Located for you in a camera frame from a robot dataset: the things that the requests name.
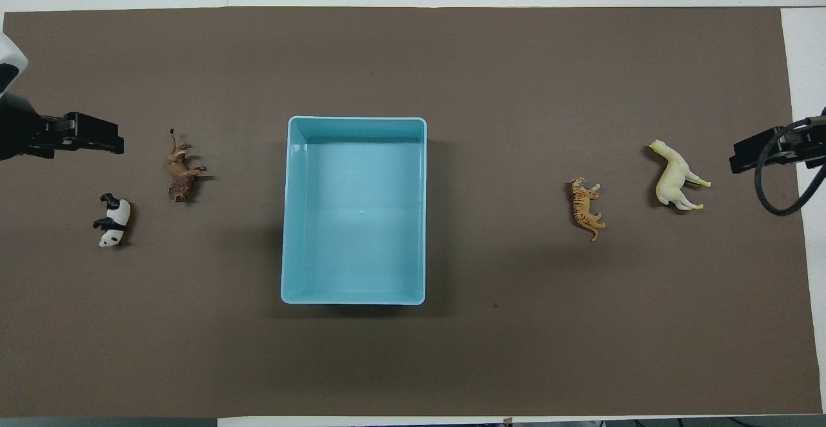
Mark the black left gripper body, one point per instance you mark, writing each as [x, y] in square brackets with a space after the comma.
[19, 127]

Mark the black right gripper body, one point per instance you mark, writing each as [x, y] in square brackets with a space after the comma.
[797, 143]

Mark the cream llama toy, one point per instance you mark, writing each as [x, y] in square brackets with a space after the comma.
[671, 178]

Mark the black and white panda toy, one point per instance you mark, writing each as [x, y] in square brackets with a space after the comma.
[116, 217]

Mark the brown lion toy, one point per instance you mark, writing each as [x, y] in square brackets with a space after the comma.
[181, 172]

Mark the orange striped tiger toy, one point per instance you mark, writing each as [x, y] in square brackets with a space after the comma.
[585, 211]

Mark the light blue plastic storage box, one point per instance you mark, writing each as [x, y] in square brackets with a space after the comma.
[355, 220]

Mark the brown paper table mat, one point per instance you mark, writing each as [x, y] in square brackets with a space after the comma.
[490, 349]

